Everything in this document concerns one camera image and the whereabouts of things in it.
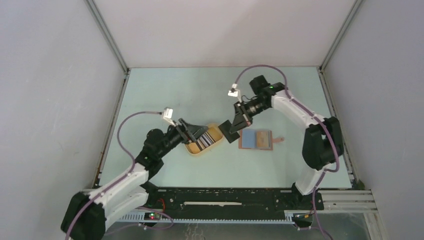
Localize controller board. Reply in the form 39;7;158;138
143;212;162;221
293;213;314;222

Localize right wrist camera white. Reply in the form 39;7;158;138
227;83;242;103

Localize left controller board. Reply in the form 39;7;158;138
143;212;162;221

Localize black credit card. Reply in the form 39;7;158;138
218;120;240;144

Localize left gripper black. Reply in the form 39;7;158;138
157;118;208;159

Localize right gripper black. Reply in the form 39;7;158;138
230;98;270;134

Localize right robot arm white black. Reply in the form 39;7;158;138
227;75;344;209

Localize white cable duct strip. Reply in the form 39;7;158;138
117;211;295;225

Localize striped cards in tray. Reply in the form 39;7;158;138
195;132;216;151

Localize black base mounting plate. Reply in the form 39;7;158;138
145;187;324;220

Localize gold credit card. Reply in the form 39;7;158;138
256;130;271;149

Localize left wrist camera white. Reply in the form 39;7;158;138
161;107;176;127

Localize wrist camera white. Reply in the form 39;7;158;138
161;107;176;127
227;83;242;103

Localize oval wooden tray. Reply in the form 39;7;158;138
184;123;224;156

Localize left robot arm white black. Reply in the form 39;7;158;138
60;118;208;240

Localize brown leather card holder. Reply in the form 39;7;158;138
238;128;285;151

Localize right controller board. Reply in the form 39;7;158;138
293;213;314;222

